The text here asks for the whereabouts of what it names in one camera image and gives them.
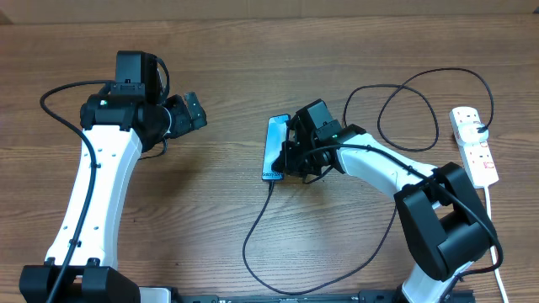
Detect blue Galaxy smartphone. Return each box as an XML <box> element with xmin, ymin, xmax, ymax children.
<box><xmin>261</xmin><ymin>114</ymin><xmax>291</xmax><ymax>182</ymax></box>

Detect black USB charging cable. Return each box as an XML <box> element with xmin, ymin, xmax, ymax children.
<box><xmin>242</xmin><ymin>66</ymin><xmax>494</xmax><ymax>296</ymax></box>

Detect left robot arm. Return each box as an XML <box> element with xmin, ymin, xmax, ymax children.
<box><xmin>19</xmin><ymin>50</ymin><xmax>207</xmax><ymax>302</ymax></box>

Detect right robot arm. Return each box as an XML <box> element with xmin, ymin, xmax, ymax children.
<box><xmin>262</xmin><ymin>99</ymin><xmax>500</xmax><ymax>302</ymax></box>

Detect white charger plug adapter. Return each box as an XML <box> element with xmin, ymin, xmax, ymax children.
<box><xmin>456</xmin><ymin>122</ymin><xmax>489</xmax><ymax>146</ymax></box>

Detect white power strip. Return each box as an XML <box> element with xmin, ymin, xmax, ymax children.
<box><xmin>449</xmin><ymin>107</ymin><xmax>499</xmax><ymax>189</ymax></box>

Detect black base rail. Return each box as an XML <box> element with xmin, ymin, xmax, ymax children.
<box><xmin>138</xmin><ymin>285</ymin><xmax>477</xmax><ymax>303</ymax></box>

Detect white power strip cord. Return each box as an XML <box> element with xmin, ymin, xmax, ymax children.
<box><xmin>483</xmin><ymin>186</ymin><xmax>510</xmax><ymax>303</ymax></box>

